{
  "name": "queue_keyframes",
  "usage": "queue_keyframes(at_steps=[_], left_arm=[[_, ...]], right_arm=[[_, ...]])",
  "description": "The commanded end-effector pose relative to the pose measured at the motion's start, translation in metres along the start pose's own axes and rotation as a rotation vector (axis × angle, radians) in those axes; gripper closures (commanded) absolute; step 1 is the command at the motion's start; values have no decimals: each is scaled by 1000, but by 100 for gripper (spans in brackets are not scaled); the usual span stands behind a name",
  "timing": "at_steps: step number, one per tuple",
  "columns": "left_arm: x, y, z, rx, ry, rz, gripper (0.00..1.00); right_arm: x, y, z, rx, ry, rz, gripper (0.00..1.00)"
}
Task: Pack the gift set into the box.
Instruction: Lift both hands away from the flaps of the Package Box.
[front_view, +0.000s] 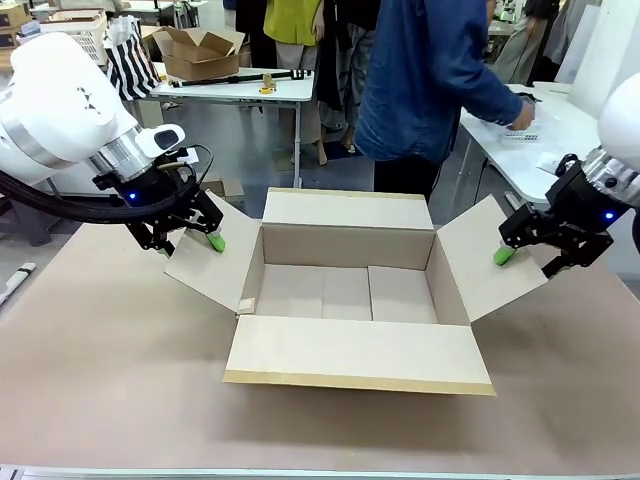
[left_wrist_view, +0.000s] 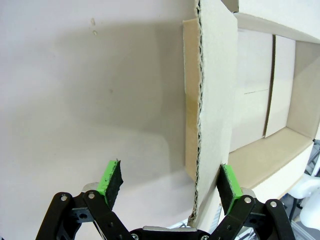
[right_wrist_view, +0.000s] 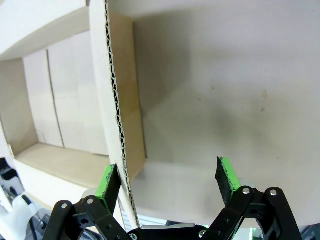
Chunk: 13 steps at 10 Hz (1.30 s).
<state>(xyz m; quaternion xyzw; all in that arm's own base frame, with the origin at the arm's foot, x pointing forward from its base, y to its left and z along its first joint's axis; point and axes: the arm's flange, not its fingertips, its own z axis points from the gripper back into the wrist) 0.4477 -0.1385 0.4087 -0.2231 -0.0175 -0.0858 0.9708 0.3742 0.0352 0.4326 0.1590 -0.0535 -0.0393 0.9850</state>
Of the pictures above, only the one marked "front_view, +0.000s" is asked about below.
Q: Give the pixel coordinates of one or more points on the person in denim shirt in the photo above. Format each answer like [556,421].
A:
[415,90]

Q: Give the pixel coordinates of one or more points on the person's right forearm denim sleeve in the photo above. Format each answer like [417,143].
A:
[500,100]

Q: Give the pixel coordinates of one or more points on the black white striped bag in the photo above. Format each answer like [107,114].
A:
[130,70]

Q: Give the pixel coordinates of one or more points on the aluminium table edge rail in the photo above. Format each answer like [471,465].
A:
[320,475]

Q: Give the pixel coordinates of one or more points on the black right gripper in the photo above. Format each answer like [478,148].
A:
[580,210]

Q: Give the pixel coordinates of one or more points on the small cardboard box on floor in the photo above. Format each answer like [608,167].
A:
[230,189]

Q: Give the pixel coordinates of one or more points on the person's right hand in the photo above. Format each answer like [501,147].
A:
[523,116]

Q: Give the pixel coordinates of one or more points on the white folding table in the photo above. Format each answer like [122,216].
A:
[225,92]

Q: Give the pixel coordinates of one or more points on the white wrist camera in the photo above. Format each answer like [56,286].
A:
[568,162]
[189,155]

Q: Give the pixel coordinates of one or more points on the white work table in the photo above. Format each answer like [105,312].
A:
[510,150]

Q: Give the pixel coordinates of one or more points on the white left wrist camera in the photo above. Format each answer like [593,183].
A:
[189,155]

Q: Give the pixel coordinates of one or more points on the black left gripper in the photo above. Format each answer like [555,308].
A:
[150,192]

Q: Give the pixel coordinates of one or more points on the long black rod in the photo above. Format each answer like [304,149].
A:
[225,80]

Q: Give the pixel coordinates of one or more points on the white wall panel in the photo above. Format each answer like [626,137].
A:
[585,45]

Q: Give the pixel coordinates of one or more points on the open cardboard box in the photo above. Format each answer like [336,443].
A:
[200,67]

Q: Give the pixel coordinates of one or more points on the small yellow tape roll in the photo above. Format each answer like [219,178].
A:
[266,90]

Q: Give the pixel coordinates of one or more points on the cardboard box with black label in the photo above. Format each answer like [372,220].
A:
[12,15]

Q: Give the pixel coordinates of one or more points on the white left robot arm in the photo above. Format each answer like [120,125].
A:
[50,110]

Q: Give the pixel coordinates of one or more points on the large brown cardboard box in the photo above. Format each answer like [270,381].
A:
[350,350]

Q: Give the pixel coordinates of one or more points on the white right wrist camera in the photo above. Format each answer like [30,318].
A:
[568,162]

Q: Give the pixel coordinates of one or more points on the dotted white blister pack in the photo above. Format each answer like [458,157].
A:
[520,136]

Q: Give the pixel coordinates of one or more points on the mannequin with yellow vest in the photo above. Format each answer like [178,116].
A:
[290,20]

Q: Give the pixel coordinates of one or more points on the white plastic basket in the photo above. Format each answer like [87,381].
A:
[75,25]

